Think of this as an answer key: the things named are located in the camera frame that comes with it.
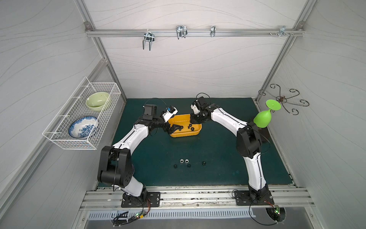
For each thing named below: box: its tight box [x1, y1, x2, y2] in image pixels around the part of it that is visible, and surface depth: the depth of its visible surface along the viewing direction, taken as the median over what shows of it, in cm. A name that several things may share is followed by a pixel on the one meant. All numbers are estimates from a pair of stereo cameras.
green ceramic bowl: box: [85, 91, 110, 113], surface depth 73 cm
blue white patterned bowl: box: [68, 116, 100, 139], surface depth 64 cm
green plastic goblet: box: [253, 99, 282, 129], surface depth 80 cm
